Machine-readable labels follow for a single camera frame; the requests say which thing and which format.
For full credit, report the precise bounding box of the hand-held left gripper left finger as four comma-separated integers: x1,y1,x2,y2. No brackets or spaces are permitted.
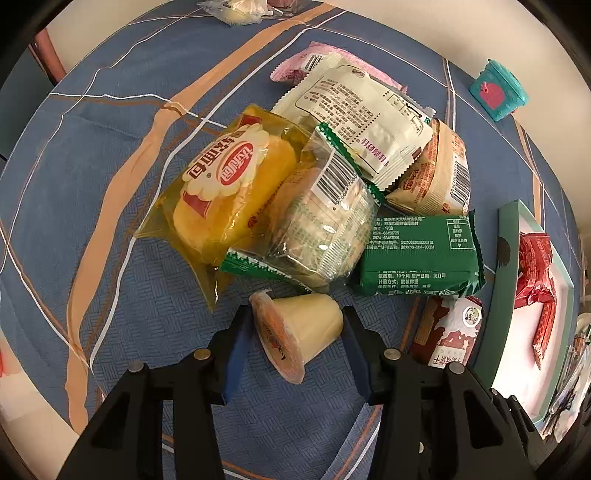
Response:
58,305,254,480

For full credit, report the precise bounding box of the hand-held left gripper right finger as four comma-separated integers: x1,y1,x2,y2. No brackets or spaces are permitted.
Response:
342,307,548,480

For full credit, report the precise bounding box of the yellow jelly cup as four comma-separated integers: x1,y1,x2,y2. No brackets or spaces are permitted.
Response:
249,290,345,384

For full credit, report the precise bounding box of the red and white biscuit packet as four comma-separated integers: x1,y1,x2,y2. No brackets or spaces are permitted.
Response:
411,295,483,367

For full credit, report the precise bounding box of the green snack packet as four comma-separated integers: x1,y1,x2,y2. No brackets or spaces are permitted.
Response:
348,210,485,298

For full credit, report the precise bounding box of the clear green-edged cake packet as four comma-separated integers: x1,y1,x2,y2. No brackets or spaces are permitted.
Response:
221,122,386,294

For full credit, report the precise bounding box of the teal-rimmed white tray box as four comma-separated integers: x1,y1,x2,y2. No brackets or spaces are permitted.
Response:
471,200,575,423

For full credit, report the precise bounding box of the yellow bread packet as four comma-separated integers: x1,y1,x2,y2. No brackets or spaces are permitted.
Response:
135,105,315,312

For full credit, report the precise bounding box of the orange sandwich cake packet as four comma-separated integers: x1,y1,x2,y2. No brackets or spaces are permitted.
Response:
385,119,472,215

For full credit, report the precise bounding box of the white snack packet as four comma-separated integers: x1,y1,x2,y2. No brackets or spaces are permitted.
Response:
272,53,437,188

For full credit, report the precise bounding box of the blue plaid tablecloth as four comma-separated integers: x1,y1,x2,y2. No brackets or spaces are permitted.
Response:
0,0,583,480

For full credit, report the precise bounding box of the red snack packet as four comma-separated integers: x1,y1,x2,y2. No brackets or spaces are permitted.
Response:
515,233,559,370

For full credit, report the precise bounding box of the pile of printed papers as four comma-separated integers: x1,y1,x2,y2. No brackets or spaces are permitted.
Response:
542,314,591,439

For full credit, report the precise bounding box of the pink snack packet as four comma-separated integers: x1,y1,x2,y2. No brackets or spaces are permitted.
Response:
270,41,407,90

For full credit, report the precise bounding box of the small teal box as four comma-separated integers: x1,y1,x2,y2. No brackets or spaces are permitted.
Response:
469,58,528,122

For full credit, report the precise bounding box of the small clear candy packet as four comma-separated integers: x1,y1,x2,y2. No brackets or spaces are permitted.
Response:
196,0,273,26

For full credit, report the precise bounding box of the brown wooden chair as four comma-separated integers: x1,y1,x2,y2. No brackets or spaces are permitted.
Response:
28,34,68,86

